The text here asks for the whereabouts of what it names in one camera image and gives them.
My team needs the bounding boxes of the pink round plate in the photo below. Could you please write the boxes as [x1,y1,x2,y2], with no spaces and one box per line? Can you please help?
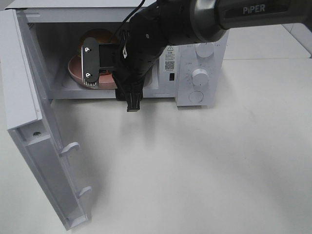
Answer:
[68,55,117,90]

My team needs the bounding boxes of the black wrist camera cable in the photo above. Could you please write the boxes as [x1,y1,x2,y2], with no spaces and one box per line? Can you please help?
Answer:
[107,0,147,44]

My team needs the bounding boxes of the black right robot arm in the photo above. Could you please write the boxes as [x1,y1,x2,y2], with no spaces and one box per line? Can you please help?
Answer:
[113,0,312,112]

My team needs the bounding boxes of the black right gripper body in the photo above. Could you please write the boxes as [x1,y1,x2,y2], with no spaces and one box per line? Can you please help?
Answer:
[99,41,165,101]

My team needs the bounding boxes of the burger with lettuce and cheese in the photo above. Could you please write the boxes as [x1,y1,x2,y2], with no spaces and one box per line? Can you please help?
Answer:
[77,28,119,58]

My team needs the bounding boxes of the upper white power knob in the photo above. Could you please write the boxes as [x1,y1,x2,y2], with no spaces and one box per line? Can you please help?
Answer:
[195,43,214,58]

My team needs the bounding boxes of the lower white timer knob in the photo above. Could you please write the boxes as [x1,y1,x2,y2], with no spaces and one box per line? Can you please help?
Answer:
[192,68,210,86]

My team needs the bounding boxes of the round white door button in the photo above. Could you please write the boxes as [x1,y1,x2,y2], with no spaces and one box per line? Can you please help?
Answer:
[189,91,204,103]

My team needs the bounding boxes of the white microwave oven body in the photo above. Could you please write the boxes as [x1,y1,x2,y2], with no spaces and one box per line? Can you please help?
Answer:
[0,0,228,112]

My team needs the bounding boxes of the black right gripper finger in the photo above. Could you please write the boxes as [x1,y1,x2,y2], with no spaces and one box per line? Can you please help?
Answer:
[126,92,142,112]

